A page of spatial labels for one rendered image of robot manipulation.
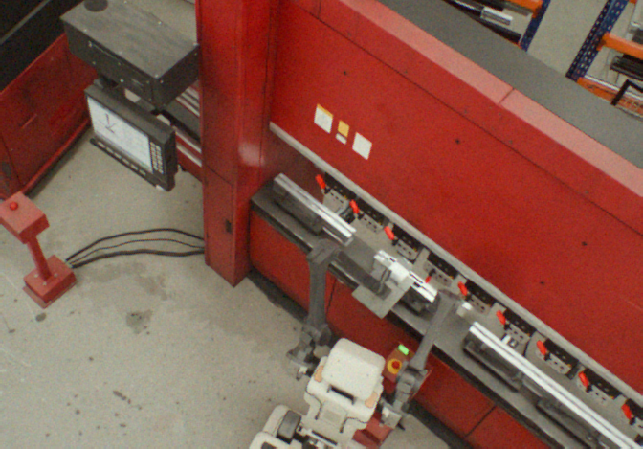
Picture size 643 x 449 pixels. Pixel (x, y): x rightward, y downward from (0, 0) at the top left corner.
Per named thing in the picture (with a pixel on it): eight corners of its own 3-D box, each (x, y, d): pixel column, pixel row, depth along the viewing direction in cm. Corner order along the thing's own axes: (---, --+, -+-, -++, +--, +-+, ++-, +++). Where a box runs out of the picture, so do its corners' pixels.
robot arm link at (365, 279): (314, 248, 286) (334, 258, 280) (321, 235, 287) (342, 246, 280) (359, 284, 320) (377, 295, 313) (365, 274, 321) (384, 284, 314)
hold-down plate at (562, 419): (534, 406, 331) (537, 404, 329) (540, 397, 334) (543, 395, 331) (591, 451, 323) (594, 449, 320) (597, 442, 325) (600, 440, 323)
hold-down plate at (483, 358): (462, 350, 342) (464, 347, 340) (468, 342, 345) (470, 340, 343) (516, 392, 334) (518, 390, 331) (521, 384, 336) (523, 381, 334)
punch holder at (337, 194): (321, 192, 347) (324, 171, 333) (331, 182, 351) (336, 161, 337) (344, 211, 343) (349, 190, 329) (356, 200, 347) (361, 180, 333)
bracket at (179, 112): (121, 121, 361) (120, 112, 355) (158, 96, 373) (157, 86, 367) (178, 167, 349) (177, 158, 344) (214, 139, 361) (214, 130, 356)
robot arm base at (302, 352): (284, 355, 295) (311, 369, 293) (293, 338, 295) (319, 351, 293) (289, 351, 304) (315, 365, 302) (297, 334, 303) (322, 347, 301)
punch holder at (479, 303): (456, 296, 324) (467, 278, 311) (467, 283, 328) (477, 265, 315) (485, 317, 320) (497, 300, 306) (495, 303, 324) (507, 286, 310)
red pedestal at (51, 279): (21, 288, 428) (-17, 211, 359) (55, 261, 440) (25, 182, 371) (43, 309, 422) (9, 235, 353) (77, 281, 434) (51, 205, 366)
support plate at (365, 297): (350, 295, 339) (351, 294, 338) (385, 259, 352) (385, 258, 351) (381, 319, 334) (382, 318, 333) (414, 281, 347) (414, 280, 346)
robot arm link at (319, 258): (301, 248, 280) (320, 258, 274) (326, 235, 288) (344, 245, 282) (300, 338, 302) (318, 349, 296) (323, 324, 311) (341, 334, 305)
